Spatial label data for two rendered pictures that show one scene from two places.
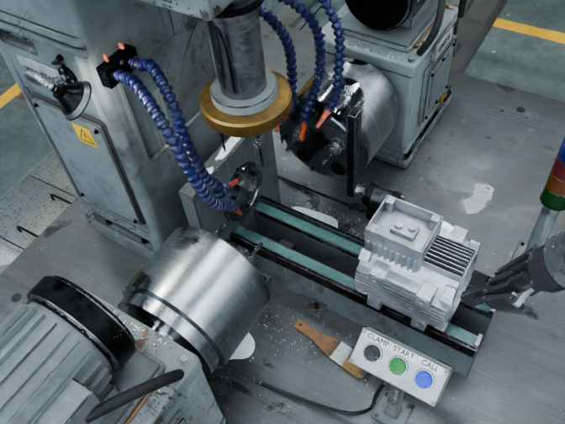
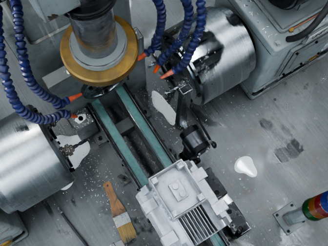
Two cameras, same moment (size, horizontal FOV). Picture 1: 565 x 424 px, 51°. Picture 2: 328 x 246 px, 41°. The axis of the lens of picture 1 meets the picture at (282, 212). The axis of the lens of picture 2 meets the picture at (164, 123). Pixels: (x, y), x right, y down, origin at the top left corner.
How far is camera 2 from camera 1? 0.58 m
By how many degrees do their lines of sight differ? 22
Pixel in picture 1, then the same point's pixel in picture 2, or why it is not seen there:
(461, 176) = (287, 127)
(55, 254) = not seen: outside the picture
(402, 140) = (254, 84)
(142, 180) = not seen: hidden behind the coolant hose
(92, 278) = not seen: outside the picture
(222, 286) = (31, 172)
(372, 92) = (231, 56)
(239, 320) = (38, 194)
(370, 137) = (211, 91)
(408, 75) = (270, 52)
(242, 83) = (87, 49)
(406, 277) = (164, 219)
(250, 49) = (94, 34)
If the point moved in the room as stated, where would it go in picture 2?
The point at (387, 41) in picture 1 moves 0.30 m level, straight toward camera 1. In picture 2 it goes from (270, 14) to (213, 96)
